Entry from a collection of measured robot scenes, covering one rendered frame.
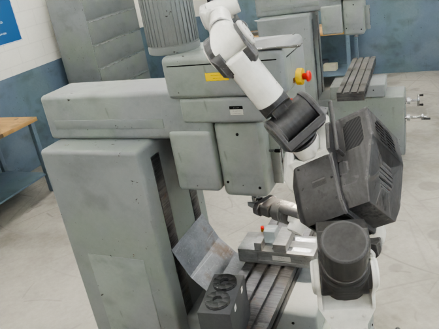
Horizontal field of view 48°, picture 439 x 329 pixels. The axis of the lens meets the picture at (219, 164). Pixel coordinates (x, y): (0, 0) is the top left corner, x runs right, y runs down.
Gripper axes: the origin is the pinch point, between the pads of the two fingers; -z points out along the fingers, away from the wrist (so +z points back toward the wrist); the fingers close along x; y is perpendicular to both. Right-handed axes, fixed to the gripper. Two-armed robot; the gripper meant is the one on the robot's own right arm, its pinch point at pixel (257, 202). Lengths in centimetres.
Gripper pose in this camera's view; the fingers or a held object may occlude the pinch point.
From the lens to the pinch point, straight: 208.0
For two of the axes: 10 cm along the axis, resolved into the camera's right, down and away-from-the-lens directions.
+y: 1.7, 9.1, 3.8
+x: -7.4, 3.7, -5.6
